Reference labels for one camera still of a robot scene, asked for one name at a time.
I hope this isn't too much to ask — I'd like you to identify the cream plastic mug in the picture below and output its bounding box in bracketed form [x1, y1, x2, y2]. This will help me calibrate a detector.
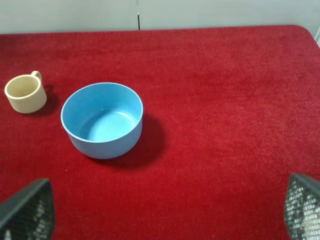
[4, 70, 47, 114]

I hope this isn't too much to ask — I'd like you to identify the blue plastic bowl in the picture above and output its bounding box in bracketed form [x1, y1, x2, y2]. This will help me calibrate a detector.
[60, 82, 144, 160]

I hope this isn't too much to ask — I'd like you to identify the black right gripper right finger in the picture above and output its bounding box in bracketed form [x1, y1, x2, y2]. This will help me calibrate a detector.
[284, 173, 320, 240]

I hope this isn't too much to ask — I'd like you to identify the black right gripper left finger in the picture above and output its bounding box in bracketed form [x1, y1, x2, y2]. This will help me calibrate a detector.
[0, 178, 55, 240]

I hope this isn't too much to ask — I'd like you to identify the red felt table cloth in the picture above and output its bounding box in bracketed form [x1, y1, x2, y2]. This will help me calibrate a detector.
[0, 25, 320, 240]

